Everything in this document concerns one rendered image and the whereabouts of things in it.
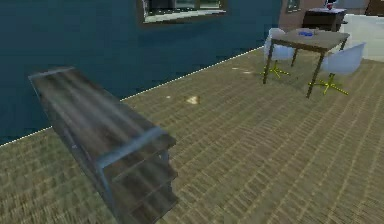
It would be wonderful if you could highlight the dark wooden shelf unit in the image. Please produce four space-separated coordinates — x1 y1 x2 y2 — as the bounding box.
27 66 179 224

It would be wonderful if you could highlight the white chair with yellow legs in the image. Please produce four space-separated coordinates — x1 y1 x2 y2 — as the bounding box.
308 41 367 97
259 27 297 80

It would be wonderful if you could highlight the brown wooden dining table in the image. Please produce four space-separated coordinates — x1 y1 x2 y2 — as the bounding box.
262 27 351 100

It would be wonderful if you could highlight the small framed window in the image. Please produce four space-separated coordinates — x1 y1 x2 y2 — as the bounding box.
286 0 301 13

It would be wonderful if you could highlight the dark wooden cabinet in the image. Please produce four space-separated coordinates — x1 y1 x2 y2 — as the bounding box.
301 7 348 33

